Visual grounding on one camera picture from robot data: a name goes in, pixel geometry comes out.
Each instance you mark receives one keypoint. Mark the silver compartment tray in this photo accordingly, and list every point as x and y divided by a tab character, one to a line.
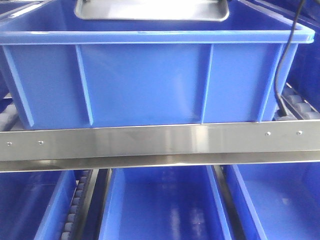
153	10

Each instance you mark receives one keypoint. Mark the lower blue bin middle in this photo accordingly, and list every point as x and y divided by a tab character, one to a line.
164	203

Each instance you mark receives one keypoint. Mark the blue plastic bin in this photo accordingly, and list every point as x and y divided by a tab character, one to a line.
64	72

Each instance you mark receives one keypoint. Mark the steel rack front beam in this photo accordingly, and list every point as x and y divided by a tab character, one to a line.
160	145

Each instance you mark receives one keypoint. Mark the lower blue bin right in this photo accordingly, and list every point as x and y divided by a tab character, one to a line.
277	201

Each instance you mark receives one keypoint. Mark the lower blue bin left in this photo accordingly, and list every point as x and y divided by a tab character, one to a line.
35	205

